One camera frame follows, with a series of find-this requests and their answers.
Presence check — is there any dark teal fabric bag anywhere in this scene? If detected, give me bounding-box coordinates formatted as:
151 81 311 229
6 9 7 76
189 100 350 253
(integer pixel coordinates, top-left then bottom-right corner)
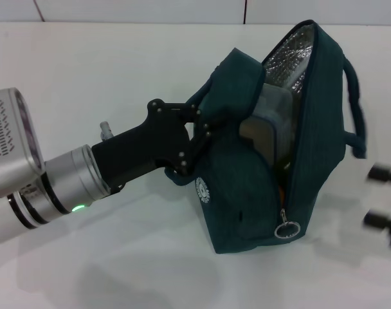
165 19 368 256

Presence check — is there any small silver connector stub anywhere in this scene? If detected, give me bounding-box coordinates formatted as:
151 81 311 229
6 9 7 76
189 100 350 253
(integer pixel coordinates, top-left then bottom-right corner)
98 120 114 141

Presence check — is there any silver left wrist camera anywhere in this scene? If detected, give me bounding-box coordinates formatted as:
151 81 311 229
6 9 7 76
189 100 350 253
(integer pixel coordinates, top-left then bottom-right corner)
0 86 46 198

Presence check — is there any clear blue-rimmed food container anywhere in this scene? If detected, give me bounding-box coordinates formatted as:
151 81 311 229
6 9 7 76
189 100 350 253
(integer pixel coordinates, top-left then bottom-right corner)
239 82 295 172

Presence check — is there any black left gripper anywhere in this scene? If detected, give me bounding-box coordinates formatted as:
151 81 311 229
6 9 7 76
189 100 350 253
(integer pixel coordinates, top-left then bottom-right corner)
91 98 214 196

